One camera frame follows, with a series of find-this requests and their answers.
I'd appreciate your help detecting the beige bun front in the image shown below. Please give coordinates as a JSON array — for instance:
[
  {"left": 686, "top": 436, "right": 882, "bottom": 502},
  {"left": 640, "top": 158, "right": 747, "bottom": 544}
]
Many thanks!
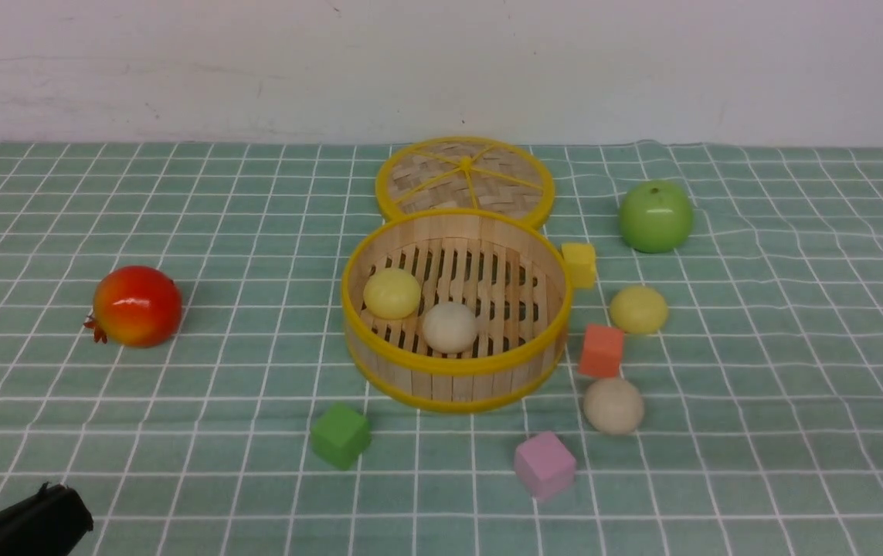
[{"left": 421, "top": 302, "right": 479, "bottom": 353}]

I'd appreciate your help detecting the beige bun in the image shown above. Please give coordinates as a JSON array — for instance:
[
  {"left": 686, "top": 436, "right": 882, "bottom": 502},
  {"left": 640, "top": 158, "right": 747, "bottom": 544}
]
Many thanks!
[
  {"left": 421, "top": 302, "right": 479, "bottom": 353},
  {"left": 582, "top": 377, "right": 645, "bottom": 436}
]

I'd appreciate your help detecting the yellow bun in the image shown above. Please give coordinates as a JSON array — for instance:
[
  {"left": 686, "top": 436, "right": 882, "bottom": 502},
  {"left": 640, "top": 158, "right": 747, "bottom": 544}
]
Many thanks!
[
  {"left": 608, "top": 285, "right": 668, "bottom": 335},
  {"left": 363, "top": 267, "right": 421, "bottom": 320}
]

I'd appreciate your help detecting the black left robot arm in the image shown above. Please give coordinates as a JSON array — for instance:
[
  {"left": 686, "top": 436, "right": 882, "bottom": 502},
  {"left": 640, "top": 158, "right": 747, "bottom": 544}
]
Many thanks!
[{"left": 0, "top": 483, "right": 94, "bottom": 555}]

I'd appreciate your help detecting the bamboo steamer tray yellow rim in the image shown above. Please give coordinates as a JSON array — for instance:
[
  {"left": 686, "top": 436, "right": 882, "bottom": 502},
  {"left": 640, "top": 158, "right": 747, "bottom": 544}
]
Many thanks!
[{"left": 340, "top": 208, "right": 574, "bottom": 414}]

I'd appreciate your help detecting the woven bamboo steamer lid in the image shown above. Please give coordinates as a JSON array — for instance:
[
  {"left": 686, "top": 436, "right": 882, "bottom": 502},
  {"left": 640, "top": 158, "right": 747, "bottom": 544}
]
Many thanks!
[{"left": 375, "top": 137, "right": 555, "bottom": 229}]

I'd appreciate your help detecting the yellow cube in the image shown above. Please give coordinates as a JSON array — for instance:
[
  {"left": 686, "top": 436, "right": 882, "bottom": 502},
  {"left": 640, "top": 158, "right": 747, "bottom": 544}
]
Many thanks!
[{"left": 561, "top": 242, "right": 597, "bottom": 289}]

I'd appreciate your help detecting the orange cube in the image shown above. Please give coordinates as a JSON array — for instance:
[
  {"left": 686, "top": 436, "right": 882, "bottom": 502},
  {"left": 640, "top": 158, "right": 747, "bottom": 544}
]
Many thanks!
[{"left": 578, "top": 323, "right": 626, "bottom": 378}]

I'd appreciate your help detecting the green cube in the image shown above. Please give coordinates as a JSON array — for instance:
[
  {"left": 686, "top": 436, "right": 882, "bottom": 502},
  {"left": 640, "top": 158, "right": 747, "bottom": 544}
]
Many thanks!
[{"left": 311, "top": 402, "right": 372, "bottom": 470}]

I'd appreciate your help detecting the pink cube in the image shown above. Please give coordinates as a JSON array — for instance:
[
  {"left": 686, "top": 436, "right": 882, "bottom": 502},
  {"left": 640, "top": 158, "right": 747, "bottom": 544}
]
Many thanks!
[{"left": 513, "top": 432, "right": 578, "bottom": 502}]

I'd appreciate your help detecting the green apple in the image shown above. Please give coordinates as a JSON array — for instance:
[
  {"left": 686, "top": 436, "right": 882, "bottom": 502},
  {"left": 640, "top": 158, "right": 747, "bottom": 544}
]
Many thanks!
[{"left": 618, "top": 180, "right": 693, "bottom": 253}]

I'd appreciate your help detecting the green checkered tablecloth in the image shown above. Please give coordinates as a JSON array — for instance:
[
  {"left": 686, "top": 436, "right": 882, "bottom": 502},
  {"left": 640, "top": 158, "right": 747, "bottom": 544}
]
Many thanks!
[{"left": 0, "top": 141, "right": 883, "bottom": 555}]

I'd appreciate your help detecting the red pomegranate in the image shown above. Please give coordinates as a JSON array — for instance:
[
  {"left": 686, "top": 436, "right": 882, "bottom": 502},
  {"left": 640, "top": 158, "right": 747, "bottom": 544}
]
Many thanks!
[{"left": 83, "top": 265, "right": 183, "bottom": 348}]

